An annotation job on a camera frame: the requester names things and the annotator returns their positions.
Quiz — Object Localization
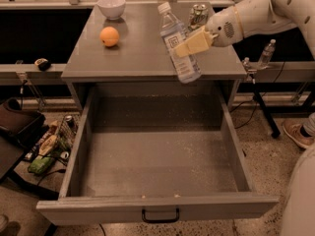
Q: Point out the clear water bottle background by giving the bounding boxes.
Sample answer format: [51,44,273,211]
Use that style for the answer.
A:
[258,39,276,69]

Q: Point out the blue label plastic bottle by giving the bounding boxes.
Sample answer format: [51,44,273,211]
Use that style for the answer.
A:
[157,2,201,84]

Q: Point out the black floor cable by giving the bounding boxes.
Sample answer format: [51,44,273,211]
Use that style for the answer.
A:
[229,61,286,130]

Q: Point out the wire basket with snacks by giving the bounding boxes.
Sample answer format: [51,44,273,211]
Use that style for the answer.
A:
[24,113,80,162]

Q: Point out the white bowl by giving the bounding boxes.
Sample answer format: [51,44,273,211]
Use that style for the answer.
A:
[96,0,126,20]

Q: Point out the brown shoe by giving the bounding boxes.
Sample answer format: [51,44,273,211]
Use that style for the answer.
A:
[283,119,314,149]

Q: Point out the orange fruit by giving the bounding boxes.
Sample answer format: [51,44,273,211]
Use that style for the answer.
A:
[99,27,120,47]

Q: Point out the grey cabinet counter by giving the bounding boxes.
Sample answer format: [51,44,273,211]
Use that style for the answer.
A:
[62,3,245,109]

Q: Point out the dark brown chair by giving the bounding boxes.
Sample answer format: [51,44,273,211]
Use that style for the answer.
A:
[0,98,58,200]

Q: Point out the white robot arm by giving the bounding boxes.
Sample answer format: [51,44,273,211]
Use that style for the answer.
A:
[175,0,315,236]

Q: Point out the green white soda can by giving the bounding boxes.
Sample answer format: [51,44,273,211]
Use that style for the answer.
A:
[188,4,209,31]

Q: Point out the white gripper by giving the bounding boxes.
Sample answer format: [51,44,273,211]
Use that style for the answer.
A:
[173,6,244,57]

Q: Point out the black yellow tape measure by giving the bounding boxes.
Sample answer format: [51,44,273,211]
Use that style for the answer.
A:
[34,58,51,72]

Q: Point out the open grey top drawer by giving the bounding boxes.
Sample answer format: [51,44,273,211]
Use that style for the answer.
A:
[37,86,278,225]

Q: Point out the green snack bag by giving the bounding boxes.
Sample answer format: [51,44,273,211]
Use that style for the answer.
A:
[28,155,55,175]

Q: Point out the black drawer handle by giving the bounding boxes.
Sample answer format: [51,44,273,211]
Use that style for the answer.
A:
[142,208,180,224]

